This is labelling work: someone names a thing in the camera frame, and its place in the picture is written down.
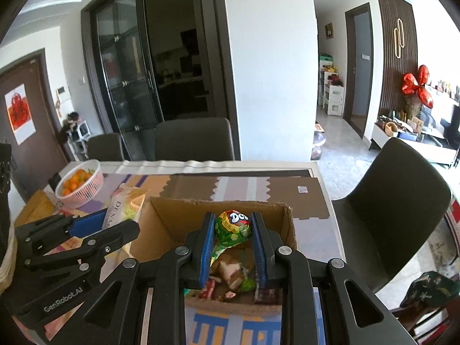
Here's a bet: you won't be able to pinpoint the black chair right side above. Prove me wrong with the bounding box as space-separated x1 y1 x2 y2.
333 138 451 292

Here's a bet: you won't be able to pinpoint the black chair far left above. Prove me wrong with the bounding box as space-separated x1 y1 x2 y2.
87 133 125 162

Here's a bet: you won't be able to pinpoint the orange biscuit packet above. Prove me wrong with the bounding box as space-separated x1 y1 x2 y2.
210 248 254 290

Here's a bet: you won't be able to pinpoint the red heart balloons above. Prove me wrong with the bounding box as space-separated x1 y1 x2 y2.
402 65 434 109

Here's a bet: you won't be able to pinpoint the green round lollipop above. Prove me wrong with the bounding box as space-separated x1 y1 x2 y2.
210 210 252 264

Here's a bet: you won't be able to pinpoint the black glass sliding door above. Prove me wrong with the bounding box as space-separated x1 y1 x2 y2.
81 0 164 160

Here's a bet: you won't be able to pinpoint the brown cardboard box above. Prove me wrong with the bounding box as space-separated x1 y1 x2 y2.
129 196 298 319

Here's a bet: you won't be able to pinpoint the maroon striped wafer packet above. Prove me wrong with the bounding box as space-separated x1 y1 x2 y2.
253 287 282 305

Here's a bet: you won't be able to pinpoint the pink basket of oranges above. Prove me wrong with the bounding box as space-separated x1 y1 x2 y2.
55 160 104 209

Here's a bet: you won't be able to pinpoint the yellow woven tissue box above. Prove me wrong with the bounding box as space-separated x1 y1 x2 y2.
15 189 55 227

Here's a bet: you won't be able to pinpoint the small red snack packet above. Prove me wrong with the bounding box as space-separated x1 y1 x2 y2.
198 279 236 301

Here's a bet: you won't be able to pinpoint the red paper door decoration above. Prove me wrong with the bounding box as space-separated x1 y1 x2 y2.
5 84 36 145

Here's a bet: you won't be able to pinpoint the black chair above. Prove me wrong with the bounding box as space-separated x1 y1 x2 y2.
154 118 235 162
333 138 451 292
87 133 125 162

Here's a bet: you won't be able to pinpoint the white storage shelf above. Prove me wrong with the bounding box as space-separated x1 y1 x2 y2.
317 53 345 117

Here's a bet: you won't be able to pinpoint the pale yellow snack packet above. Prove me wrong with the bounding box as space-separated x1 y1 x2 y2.
101 184 147 230

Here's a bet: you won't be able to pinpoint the black chair far middle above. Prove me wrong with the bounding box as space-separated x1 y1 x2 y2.
154 118 235 162

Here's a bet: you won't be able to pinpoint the colourful patterned table mat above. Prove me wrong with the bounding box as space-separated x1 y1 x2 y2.
14 174 342 345

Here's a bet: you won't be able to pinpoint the wooden chair with clothes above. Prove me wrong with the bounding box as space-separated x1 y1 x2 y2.
391 271 459 344

